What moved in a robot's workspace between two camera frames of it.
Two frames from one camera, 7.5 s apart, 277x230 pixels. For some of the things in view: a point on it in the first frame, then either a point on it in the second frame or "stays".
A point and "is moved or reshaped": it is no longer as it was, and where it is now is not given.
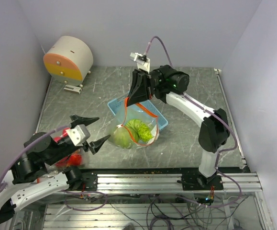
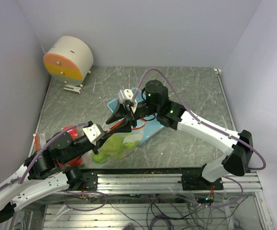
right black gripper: (141, 89) to (119, 113)
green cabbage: (133, 126) to (113, 146)
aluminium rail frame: (161, 201) stays
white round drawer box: (68, 60) stays
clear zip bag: (139, 128) is moved or reshaped
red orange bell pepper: (75, 159) stays
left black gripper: (85, 120) to (99, 143)
